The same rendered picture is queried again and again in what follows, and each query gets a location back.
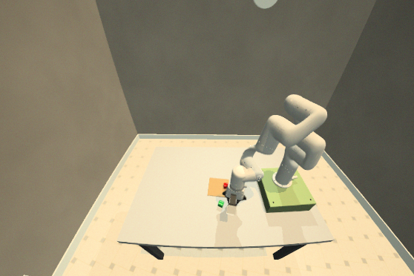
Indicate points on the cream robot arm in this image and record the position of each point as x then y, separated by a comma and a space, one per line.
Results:
280, 130

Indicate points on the tan flat mat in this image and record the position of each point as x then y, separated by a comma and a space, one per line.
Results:
215, 187

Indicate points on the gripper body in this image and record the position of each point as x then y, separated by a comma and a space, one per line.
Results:
239, 194

